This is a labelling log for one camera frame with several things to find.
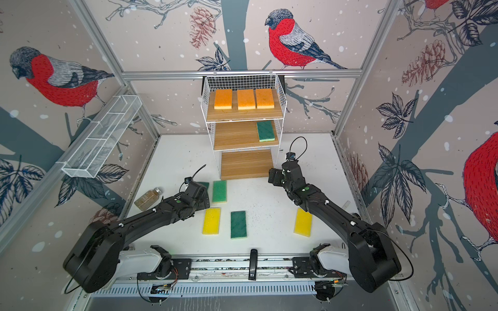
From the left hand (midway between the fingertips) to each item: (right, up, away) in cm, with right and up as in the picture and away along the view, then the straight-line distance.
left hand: (198, 200), depth 88 cm
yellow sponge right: (+48, -9, -3) cm, 49 cm away
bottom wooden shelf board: (+21, +16, +16) cm, 31 cm away
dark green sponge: (+31, +32, -3) cm, 45 cm away
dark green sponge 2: (+19, -8, -4) cm, 21 cm away
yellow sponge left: (+7, -9, -3) cm, 11 cm away
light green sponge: (+9, +3, +7) cm, 12 cm away
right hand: (+35, +13, -2) cm, 38 cm away
